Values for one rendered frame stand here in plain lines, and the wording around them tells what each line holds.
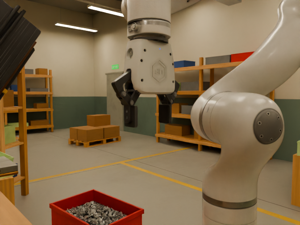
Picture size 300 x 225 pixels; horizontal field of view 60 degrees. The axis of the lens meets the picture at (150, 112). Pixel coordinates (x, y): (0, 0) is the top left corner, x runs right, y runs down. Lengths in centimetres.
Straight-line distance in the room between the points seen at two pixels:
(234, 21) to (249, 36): 57
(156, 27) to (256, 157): 30
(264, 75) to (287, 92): 527
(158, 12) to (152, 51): 7
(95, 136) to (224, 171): 647
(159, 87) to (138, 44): 9
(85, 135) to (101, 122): 89
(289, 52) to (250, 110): 20
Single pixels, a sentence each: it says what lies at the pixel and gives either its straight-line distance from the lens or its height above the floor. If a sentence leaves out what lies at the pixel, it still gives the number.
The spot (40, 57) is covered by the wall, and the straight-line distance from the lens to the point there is 1044.
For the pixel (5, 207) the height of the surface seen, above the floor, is 90.
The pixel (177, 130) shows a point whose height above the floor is 41.
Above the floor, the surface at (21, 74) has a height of 160.
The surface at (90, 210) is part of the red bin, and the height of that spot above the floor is 89.
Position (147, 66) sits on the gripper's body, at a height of 140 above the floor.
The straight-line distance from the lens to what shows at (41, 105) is 980.
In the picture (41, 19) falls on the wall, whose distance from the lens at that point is 1071.
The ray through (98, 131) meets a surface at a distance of 701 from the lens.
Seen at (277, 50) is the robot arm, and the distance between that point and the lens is 63.
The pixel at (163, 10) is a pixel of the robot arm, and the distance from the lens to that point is 50.
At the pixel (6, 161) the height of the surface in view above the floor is 113.
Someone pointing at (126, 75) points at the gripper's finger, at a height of 138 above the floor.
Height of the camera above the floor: 135
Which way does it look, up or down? 4 degrees down
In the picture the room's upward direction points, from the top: straight up
